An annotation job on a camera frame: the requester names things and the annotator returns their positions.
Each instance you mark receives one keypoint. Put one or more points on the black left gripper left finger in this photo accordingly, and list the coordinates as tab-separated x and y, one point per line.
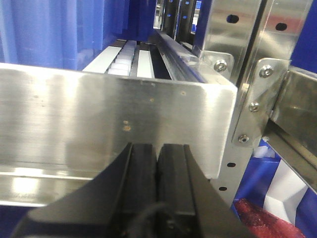
104	206

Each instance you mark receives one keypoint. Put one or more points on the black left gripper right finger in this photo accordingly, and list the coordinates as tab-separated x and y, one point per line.
197	210

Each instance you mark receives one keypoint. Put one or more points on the blue bin on shelf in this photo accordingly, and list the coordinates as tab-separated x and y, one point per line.
69	34

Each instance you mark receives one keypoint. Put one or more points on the blue lower bin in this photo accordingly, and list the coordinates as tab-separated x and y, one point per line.
256	179

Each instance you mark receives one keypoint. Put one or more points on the red mesh bag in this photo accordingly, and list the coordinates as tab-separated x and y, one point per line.
264	224

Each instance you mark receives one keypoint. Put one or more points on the white foam piece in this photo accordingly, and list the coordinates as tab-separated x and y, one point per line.
284	193

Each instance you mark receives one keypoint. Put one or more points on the white roller conveyor track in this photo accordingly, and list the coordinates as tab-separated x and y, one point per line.
125	58

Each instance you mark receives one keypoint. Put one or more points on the steel shelf front rail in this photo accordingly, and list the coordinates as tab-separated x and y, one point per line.
60	128

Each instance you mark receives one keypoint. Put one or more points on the steel shelf upright post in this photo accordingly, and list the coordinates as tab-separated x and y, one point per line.
250	44

